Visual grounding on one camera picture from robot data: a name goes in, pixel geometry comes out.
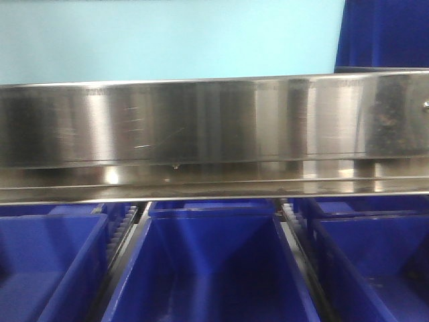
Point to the light blue plastic bin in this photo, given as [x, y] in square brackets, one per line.
[67, 41]

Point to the roller track right lower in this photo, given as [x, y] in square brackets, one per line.
[301, 249]

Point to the blue bin lower centre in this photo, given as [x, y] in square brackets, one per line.
[212, 268]

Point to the blue bin lower right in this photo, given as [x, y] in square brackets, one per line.
[374, 268]

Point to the blue bin lower left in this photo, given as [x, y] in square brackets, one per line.
[51, 266]

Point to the blue bin upper right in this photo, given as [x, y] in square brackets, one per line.
[384, 34]

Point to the stainless steel shelf rail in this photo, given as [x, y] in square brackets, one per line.
[358, 131]

